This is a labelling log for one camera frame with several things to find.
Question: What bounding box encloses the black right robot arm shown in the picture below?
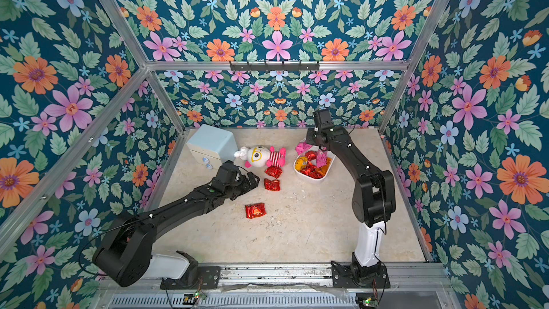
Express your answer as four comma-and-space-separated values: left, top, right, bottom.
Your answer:
305, 109, 396, 270

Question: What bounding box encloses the white pink plush doll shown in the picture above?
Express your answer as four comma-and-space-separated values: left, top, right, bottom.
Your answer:
243, 146, 287, 168

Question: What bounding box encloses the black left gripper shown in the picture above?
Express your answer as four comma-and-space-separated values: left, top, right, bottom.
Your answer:
222, 171, 261, 200

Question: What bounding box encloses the yellow tea bag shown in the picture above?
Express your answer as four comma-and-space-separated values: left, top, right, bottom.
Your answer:
294, 156, 309, 172

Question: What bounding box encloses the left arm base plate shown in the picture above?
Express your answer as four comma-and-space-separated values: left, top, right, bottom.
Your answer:
160, 250, 221, 290

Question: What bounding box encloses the red tea bag top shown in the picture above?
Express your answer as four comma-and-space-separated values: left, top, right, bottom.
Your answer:
265, 165, 283, 179
264, 178, 281, 192

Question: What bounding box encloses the light blue mini cabinet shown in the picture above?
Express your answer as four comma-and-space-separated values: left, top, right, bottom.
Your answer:
187, 124, 239, 169

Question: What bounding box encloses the white plastic storage box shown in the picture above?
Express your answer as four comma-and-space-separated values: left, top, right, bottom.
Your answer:
293, 146, 337, 183

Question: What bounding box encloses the red tea bag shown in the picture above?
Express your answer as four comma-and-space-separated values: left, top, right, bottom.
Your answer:
245, 203, 267, 219
300, 164, 323, 180
265, 165, 283, 179
264, 178, 281, 192
305, 150, 317, 162

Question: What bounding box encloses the red tea bag bottom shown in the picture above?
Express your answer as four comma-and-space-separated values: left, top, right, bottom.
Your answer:
300, 164, 323, 180

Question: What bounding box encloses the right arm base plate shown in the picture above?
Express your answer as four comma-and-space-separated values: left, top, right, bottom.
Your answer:
330, 261, 391, 290

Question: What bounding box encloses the black hook rail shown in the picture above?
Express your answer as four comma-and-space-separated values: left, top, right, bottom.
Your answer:
229, 61, 320, 72

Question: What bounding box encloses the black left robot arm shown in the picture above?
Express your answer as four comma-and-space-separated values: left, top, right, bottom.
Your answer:
92, 161, 260, 288

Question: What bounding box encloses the small white plush bunny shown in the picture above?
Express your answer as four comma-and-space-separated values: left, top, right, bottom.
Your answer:
234, 147, 250, 161

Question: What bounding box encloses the orange tea bag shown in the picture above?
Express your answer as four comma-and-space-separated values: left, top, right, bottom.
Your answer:
317, 157, 333, 177

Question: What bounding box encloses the pink tea bag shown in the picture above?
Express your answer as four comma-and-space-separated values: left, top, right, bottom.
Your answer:
316, 149, 328, 168
295, 141, 312, 155

